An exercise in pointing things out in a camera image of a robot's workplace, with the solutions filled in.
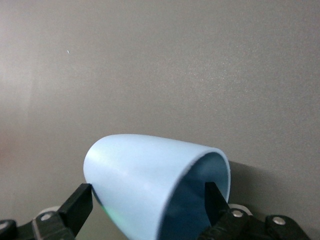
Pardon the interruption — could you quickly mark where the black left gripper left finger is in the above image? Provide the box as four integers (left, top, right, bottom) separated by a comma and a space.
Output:
32, 183, 94, 240

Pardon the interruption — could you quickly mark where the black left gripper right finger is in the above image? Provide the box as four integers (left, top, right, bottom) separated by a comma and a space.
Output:
194, 181, 251, 240

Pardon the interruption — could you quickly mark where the light blue plastic cup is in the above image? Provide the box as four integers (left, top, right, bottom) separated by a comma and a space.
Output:
83, 133, 231, 240

